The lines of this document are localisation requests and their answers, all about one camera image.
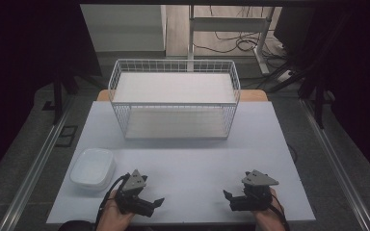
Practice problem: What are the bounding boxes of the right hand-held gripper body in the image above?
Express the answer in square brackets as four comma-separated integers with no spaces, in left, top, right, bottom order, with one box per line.
[240,169,280,213]

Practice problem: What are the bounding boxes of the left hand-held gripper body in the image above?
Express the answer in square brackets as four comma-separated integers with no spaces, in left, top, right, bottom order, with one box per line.
[114,168,157,217]

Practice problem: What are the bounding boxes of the person's right hand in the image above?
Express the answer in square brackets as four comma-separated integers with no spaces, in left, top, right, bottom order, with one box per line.
[251,187,287,231]

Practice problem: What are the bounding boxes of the person's left hand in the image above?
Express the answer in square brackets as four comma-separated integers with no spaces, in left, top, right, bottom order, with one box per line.
[95,189,136,231]

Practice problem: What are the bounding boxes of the white plastic container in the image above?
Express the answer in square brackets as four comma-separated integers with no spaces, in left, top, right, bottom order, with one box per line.
[69,147,117,192]

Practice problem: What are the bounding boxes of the wooden table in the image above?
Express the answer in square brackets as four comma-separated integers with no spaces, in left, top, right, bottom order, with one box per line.
[95,89,269,103]

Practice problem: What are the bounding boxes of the black stand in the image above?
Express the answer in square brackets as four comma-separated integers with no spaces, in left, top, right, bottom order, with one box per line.
[51,72,79,127]
[298,72,328,130]

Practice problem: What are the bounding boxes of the white power strip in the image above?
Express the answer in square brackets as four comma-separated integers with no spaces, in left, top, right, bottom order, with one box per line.
[276,69,294,83]

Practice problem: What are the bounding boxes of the dark curtain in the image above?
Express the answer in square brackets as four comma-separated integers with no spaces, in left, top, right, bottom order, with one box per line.
[0,0,103,188]
[273,0,370,191]

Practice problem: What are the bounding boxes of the white cabinet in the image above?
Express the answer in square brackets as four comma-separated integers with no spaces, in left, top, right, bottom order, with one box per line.
[79,4,169,54]

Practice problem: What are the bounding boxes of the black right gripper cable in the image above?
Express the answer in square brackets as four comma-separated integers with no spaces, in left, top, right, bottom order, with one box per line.
[268,192,292,231]

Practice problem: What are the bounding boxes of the metal floor rail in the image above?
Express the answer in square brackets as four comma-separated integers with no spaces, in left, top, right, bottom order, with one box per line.
[0,95,75,231]
[299,97,370,231]

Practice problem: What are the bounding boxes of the white wire rack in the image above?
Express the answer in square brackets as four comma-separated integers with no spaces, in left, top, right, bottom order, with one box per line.
[107,58,242,141]

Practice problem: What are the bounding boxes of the black floor cables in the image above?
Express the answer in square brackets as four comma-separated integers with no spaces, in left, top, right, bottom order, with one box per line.
[193,5,287,61]

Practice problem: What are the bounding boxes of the white desk frame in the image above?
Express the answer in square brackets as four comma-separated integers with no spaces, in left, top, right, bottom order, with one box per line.
[187,4,277,77]

